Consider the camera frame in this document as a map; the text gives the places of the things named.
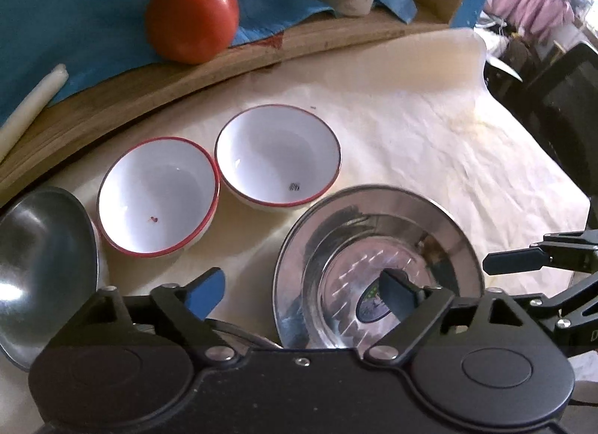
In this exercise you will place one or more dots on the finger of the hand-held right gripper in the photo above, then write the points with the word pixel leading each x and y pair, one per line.
pixel 572 296
pixel 514 262

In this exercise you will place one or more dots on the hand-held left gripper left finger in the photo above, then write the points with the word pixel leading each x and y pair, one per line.
pixel 205 291

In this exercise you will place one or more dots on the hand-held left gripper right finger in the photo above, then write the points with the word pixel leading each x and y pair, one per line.
pixel 397 291

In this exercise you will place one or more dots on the steel plate with sticker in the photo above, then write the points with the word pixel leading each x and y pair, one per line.
pixel 336 251

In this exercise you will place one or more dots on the white red-rimmed bowl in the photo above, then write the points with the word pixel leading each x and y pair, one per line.
pixel 278 158
pixel 156 200

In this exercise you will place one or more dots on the plain steel bowl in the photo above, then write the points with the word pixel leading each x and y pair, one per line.
pixel 44 256

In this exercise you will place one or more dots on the white paper table cover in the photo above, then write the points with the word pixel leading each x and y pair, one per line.
pixel 420 144

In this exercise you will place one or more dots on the black chair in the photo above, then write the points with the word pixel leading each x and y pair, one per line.
pixel 565 93

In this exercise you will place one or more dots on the wooden cutting board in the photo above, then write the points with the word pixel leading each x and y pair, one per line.
pixel 140 102

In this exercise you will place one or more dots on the white leek stalk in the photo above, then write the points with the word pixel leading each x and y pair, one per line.
pixel 32 107

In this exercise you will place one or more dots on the red tomato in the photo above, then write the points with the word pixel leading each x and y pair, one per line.
pixel 191 18

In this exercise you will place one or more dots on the blue cloth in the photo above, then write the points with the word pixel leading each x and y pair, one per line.
pixel 84 4

